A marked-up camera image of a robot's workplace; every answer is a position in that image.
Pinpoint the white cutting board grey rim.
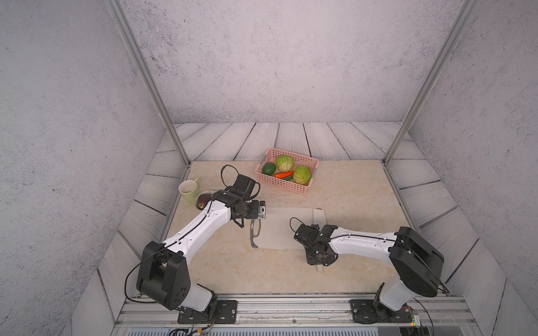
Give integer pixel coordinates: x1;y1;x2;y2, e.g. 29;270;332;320
250;207;314;250

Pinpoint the white plastic knife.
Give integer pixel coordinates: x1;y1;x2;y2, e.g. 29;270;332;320
312;209;326;273

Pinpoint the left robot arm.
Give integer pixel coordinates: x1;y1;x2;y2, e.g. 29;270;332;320
136;174;265;318

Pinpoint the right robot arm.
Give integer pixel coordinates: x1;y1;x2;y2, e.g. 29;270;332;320
294;224;444;312

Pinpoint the dark bowl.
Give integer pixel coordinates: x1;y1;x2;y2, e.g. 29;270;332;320
195;190;215;210

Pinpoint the green avocado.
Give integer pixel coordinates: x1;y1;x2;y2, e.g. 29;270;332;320
262;162;277;176

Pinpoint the orange carrot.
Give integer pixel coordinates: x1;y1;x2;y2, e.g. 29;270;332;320
273;171;294;181

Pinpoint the left green cabbage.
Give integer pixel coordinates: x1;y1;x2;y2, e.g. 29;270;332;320
275;155;295;172

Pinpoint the green cabbage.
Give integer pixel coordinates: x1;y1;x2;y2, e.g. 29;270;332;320
293;165;312;186
275;155;295;172

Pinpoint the pink plastic basket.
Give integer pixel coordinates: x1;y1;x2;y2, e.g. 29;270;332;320
255;148;319;195

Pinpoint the light green mug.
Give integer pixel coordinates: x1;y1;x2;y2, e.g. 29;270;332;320
178;178;200;204

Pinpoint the right green cabbage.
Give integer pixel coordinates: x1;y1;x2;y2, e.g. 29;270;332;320
293;165;312;186

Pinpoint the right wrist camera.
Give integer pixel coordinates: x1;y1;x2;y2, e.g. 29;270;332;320
294;224;320;245

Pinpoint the aluminium mounting rail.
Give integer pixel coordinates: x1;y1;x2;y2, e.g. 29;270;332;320
110;295;484;336

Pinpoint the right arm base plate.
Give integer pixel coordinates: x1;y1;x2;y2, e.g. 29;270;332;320
350;299;413;324

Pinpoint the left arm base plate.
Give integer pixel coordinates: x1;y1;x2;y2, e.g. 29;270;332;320
177;300;238;325

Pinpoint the left metal frame post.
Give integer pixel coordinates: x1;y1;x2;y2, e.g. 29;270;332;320
105;0;191;167

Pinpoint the metal frame post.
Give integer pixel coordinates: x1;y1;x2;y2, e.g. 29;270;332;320
382;0;479;169
105;0;191;167

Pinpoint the right metal frame post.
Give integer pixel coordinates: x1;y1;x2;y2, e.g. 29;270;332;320
382;0;479;169

